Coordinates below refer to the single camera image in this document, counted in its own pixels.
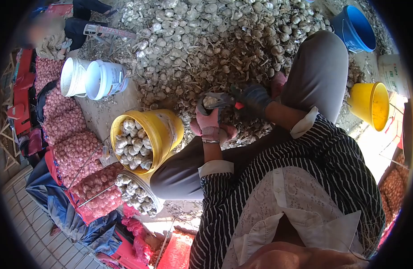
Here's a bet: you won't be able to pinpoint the trimmed garlic heap in bucket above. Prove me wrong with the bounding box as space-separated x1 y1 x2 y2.
114 118 153 171

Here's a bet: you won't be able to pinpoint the person's right hand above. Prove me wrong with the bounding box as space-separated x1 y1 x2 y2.
231 83 273 119

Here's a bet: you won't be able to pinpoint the person's body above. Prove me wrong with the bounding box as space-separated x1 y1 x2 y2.
189 114 386 269

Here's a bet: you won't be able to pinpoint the red machine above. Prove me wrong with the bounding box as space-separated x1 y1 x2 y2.
6 49 36 136

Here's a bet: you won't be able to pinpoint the white printed sack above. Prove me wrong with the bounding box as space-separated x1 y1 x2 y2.
377 54 411 99

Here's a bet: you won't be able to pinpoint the yellow bucket with white label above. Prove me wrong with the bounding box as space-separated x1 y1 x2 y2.
110 108 185 175

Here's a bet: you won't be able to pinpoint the red-handled shears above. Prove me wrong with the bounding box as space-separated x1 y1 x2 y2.
204 92 245 110

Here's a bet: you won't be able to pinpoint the plain white bucket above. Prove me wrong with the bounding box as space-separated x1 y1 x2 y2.
60 57 93 98

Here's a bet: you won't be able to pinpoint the person's left hand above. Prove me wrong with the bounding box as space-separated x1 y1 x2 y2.
196 95 224 142

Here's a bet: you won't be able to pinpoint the metal frame tool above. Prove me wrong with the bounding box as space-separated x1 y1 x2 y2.
83 23 137 46

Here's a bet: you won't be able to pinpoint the blue tarp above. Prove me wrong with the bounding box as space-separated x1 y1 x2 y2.
25 157 123 257

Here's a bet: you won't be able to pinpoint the large pile of garlic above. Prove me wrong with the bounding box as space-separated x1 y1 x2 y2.
77 0 365 150

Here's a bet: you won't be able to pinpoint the person's left fingers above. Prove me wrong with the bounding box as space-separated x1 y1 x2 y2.
196 95 224 117

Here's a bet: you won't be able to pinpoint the person's right fingers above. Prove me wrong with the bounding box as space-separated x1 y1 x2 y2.
231 83 262 113

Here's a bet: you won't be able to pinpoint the pale bucket full of garlic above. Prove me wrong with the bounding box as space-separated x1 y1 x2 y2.
114 170 166 218

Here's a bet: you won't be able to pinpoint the person's legs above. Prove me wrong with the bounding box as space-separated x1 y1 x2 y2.
149 30 349 201

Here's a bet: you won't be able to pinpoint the row of red mesh garlic sacks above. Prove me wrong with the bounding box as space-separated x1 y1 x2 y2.
33 55 125 219

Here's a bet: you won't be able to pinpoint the flat red mesh sack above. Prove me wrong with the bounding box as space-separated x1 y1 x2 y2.
155 231 196 269

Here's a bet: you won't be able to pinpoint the red mesh garlic sacks stack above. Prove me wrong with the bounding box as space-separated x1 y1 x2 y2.
379 152 410 226

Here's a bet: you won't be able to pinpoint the plain yellow bucket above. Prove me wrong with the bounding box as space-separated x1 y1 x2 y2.
347 81 390 132

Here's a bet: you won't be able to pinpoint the white bucket with blue label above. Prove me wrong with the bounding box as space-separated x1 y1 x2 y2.
84 59 129 101

